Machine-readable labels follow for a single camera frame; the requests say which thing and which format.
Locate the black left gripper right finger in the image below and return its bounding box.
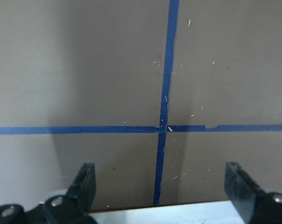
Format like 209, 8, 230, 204
224, 162, 266, 222

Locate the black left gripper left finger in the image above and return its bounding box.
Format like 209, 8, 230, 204
65, 163, 96, 213

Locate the white brown drawer cabinet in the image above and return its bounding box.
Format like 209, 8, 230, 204
91, 201, 244, 224

